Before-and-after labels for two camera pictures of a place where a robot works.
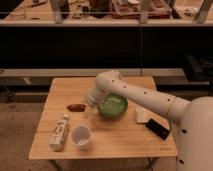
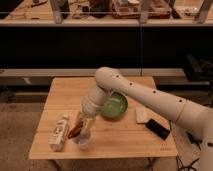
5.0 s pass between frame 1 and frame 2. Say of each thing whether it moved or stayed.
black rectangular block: stayed
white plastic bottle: stayed
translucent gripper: moved
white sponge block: stayed
